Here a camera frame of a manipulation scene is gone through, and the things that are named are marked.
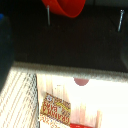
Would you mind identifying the gripper left finger with blue tip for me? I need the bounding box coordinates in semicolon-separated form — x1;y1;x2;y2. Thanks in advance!
0;12;15;88

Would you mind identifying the gripper right finger with blue tip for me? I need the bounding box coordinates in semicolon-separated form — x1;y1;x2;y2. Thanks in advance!
120;42;128;73

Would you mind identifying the orange-red bowl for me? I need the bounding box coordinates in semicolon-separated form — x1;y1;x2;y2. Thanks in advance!
41;0;87;19

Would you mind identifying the pink cup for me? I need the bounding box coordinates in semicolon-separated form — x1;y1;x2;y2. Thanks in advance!
72;77;91;87

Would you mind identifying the granola bar box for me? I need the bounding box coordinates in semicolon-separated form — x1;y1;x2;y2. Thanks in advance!
38;92;72;128

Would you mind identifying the red basket blue rim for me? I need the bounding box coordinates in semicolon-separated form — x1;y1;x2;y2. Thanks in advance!
68;122;102;128

